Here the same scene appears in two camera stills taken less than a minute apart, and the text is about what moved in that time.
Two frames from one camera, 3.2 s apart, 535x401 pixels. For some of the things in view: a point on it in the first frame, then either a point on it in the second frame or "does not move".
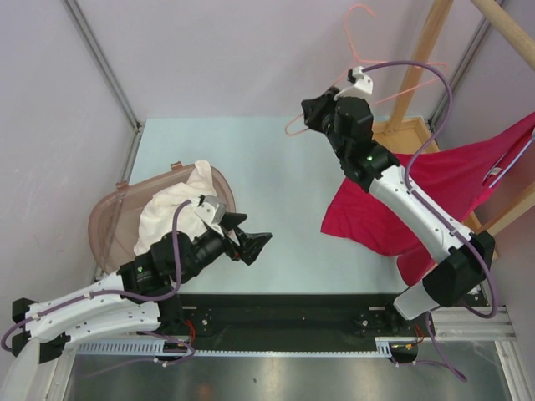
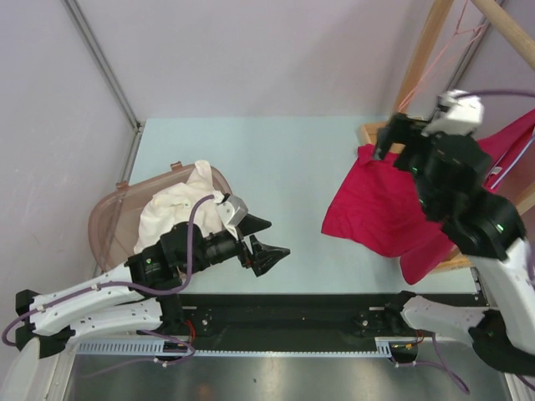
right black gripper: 314,109 → 403,129
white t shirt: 155,218 does not move
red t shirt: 454,183 does not move
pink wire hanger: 357,59 → 459,31
